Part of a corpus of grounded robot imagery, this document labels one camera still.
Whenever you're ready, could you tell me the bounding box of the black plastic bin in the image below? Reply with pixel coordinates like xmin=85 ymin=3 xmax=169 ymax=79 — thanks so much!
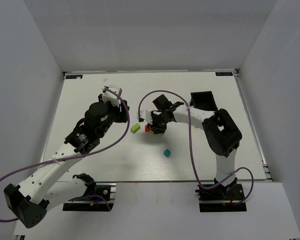
xmin=189 ymin=91 xmax=218 ymax=112

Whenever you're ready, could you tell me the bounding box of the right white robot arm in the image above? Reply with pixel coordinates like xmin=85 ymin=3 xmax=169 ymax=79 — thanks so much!
xmin=140 ymin=91 xmax=242 ymax=199

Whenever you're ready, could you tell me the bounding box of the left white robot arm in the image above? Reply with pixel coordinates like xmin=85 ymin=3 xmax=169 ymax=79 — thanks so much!
xmin=3 ymin=87 xmax=129 ymax=229

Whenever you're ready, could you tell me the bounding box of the flat green block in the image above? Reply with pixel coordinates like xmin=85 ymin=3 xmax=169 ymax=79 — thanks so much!
xmin=130 ymin=123 xmax=141 ymax=134

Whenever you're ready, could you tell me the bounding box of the teal cube block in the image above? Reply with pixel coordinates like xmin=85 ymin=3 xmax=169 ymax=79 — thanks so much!
xmin=163 ymin=149 xmax=171 ymax=158

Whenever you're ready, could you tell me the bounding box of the left blue corner label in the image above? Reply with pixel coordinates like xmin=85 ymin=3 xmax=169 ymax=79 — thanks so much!
xmin=65 ymin=74 xmax=83 ymax=79

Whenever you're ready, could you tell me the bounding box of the blue corner label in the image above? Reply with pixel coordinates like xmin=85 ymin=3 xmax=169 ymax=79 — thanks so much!
xmin=65 ymin=74 xmax=83 ymax=79
xmin=215 ymin=72 xmax=233 ymax=77

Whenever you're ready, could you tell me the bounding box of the right blue corner label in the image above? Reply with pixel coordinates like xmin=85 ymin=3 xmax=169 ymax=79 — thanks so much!
xmin=215 ymin=72 xmax=233 ymax=77

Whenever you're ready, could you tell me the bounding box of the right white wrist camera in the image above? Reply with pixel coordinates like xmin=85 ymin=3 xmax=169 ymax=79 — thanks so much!
xmin=137 ymin=109 xmax=153 ymax=125

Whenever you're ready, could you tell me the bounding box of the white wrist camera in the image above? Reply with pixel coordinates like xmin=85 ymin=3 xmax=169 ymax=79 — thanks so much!
xmin=137 ymin=109 xmax=153 ymax=125
xmin=101 ymin=84 xmax=123 ymax=107

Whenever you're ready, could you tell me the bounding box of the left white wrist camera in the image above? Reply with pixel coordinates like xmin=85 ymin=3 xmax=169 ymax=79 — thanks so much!
xmin=101 ymin=84 xmax=123 ymax=107

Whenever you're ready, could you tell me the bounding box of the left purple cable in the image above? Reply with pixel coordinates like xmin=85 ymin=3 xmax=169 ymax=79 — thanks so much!
xmin=0 ymin=86 xmax=131 ymax=222

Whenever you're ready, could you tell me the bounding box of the purple cable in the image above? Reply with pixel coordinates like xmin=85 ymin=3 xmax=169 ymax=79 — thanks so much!
xmin=137 ymin=90 xmax=255 ymax=206
xmin=0 ymin=86 xmax=131 ymax=222

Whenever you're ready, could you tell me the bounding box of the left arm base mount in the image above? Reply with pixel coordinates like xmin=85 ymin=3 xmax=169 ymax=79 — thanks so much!
xmin=62 ymin=183 xmax=116 ymax=212

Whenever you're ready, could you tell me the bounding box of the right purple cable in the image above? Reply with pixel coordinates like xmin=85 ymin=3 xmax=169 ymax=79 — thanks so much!
xmin=137 ymin=90 xmax=255 ymax=206

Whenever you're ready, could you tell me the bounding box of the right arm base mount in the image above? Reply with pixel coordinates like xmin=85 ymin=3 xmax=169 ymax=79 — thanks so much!
xmin=195 ymin=184 xmax=247 ymax=213

